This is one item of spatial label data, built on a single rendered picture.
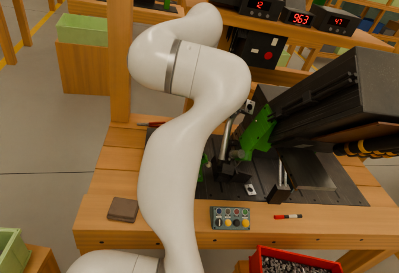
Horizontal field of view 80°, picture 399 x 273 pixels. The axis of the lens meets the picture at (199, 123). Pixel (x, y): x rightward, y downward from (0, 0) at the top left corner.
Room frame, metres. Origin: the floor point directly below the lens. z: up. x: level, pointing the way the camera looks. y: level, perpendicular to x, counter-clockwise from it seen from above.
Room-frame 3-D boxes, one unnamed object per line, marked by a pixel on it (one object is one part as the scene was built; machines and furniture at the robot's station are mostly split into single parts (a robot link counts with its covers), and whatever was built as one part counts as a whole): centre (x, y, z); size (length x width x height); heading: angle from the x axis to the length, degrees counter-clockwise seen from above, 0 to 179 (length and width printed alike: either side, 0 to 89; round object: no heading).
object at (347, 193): (0.87, -0.32, 0.89); 1.10 x 0.42 x 0.02; 104
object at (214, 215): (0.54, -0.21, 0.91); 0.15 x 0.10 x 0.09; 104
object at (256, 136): (0.79, -0.26, 1.17); 0.13 x 0.12 x 0.20; 104
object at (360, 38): (1.12, -0.26, 1.52); 0.90 x 0.25 x 0.04; 104
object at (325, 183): (0.79, -0.42, 1.11); 0.39 x 0.16 x 0.03; 14
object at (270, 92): (1.03, -0.39, 1.07); 0.30 x 0.18 x 0.34; 104
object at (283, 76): (1.23, -0.23, 1.23); 1.30 x 0.05 x 0.09; 104
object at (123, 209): (0.46, 0.19, 0.91); 0.10 x 0.08 x 0.03; 94
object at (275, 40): (1.05, -0.16, 1.42); 0.17 x 0.12 x 0.15; 104
